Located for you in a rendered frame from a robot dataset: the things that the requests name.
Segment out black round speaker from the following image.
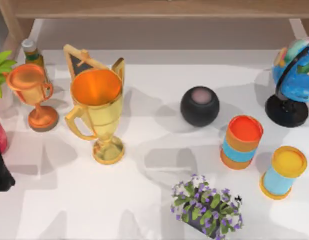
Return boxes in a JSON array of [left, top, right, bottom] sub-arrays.
[[180, 86, 221, 128]]

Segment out red pink object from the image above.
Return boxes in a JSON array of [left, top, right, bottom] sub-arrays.
[[0, 113, 9, 154]]

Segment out blue globe on black stand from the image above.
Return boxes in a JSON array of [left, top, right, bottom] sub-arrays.
[[265, 37, 309, 129]]

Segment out orange and blue can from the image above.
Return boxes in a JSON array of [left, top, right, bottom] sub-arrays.
[[220, 114, 265, 171]]

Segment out green leafy plant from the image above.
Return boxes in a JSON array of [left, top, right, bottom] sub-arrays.
[[0, 50, 18, 99]]

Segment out yellow and blue can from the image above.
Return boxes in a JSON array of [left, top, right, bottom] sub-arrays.
[[259, 146, 308, 201]]

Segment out framed blackboard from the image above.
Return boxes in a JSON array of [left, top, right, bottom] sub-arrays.
[[63, 44, 125, 87]]

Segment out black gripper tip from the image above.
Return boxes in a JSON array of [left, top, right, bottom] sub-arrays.
[[0, 127, 16, 193]]

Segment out purple flower plant pot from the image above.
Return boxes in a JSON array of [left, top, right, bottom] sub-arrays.
[[170, 174, 245, 240]]

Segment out large gold trophy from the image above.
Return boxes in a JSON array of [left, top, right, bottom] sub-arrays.
[[64, 68, 126, 166]]

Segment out green bottle with grey cap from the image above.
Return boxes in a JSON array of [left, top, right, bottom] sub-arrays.
[[21, 39, 52, 85]]

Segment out small copper trophy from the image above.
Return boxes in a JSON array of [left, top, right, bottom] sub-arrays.
[[3, 63, 60, 133]]

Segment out wooden shelf unit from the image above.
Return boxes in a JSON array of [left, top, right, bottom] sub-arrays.
[[0, 0, 309, 55]]

